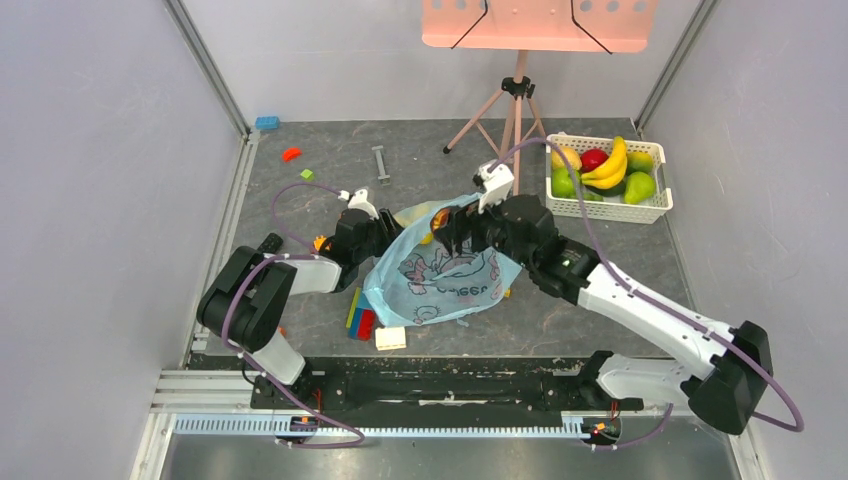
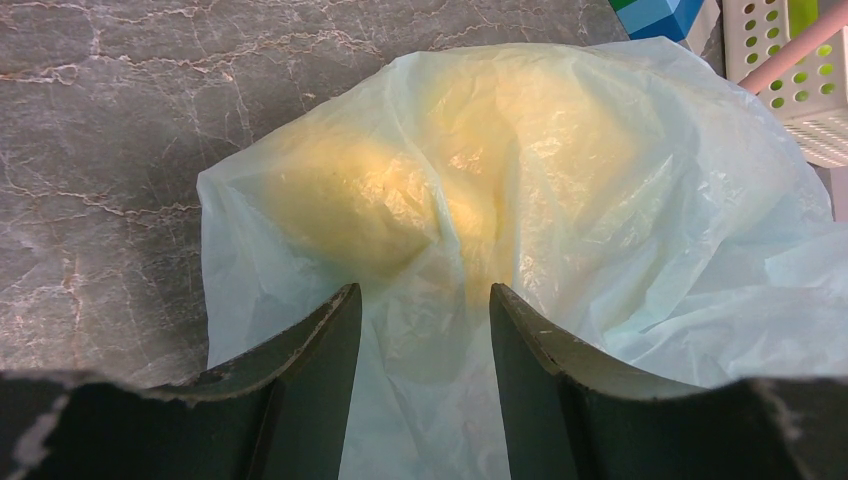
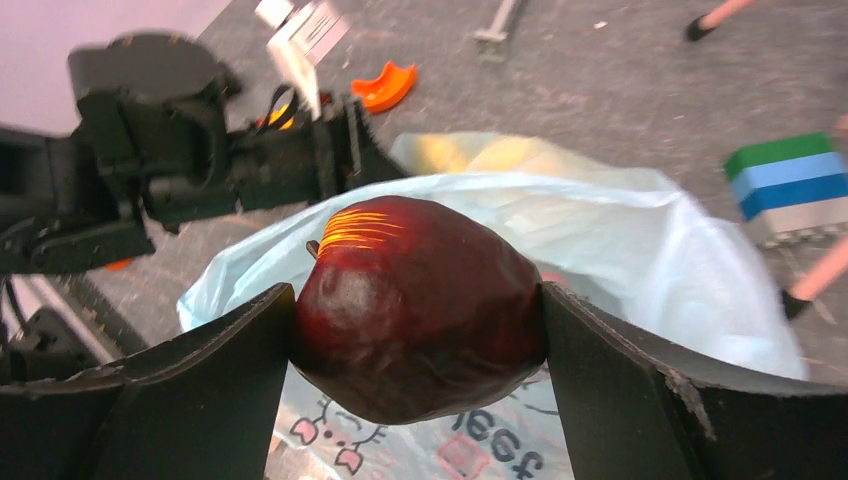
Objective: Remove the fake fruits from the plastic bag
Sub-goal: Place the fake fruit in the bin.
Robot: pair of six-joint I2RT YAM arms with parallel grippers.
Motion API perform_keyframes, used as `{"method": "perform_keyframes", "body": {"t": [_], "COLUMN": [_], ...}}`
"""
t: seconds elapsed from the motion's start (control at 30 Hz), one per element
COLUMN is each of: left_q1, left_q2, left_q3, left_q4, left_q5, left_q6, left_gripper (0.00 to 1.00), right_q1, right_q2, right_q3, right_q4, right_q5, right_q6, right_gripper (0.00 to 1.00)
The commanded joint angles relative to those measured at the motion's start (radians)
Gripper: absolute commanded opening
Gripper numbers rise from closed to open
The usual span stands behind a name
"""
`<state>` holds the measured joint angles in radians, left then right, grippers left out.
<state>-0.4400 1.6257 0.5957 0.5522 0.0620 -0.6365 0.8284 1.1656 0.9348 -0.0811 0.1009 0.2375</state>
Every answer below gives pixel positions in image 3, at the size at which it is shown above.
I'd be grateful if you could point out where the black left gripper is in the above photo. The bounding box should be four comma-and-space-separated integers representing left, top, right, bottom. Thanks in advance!
143, 92, 408, 222

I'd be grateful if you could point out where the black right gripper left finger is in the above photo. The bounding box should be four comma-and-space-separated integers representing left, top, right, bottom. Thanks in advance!
1, 283, 294, 479

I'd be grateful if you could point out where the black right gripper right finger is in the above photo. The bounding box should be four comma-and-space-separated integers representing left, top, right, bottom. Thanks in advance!
542, 282, 847, 479

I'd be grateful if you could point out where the yellow fake fruit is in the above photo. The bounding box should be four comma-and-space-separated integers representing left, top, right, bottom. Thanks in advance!
391, 132, 607, 178

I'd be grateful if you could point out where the light blue plastic bag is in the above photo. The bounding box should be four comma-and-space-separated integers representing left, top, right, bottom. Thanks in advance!
177, 165, 809, 479

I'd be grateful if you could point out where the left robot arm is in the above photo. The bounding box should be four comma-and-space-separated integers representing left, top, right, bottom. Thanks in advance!
1, 32, 404, 318

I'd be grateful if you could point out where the orange arch block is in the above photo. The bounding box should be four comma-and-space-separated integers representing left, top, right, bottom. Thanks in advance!
350, 61, 418, 114

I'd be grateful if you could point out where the pink music stand tripod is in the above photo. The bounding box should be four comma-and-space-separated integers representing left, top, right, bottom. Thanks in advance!
684, 0, 847, 320

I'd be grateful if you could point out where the green blue grey brick stack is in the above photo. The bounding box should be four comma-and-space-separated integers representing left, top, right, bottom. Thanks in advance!
724, 132, 847, 248

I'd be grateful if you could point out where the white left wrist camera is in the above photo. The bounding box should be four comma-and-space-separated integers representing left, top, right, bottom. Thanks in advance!
255, 0, 349, 120

